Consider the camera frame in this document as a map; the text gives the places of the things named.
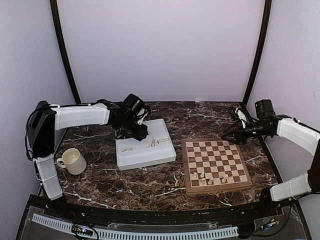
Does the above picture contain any wooden chess board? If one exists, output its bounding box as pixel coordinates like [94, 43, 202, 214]
[181, 138, 253, 195]

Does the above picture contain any black right frame post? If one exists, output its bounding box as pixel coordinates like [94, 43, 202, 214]
[242, 0, 272, 107]

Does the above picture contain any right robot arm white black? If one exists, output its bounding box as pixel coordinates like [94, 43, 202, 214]
[221, 99, 320, 217]

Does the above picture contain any white chess pieces pile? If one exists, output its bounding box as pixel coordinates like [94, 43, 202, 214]
[116, 137, 171, 152]

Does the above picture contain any black frame post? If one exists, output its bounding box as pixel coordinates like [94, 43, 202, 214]
[242, 0, 272, 107]
[49, 0, 82, 104]

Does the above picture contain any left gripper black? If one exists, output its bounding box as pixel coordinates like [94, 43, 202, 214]
[117, 116, 148, 141]

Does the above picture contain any white plastic divided tray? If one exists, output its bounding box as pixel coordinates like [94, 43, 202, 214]
[115, 118, 177, 171]

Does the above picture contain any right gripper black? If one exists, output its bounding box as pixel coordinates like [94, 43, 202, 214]
[221, 120, 271, 145]

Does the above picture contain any black left frame post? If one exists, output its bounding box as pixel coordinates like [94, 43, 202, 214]
[49, 0, 82, 104]

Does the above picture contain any cream ribbed ceramic mug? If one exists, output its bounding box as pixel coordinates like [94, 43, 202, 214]
[56, 148, 87, 176]

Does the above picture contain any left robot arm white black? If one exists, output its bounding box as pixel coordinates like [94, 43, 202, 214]
[24, 93, 151, 218]

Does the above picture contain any white slotted cable duct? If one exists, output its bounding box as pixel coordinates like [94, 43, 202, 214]
[31, 213, 239, 240]

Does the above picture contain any black front rail base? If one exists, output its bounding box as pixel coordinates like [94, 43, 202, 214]
[15, 194, 312, 240]

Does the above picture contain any white chess piece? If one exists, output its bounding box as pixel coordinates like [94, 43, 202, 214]
[208, 177, 214, 185]
[221, 174, 229, 183]

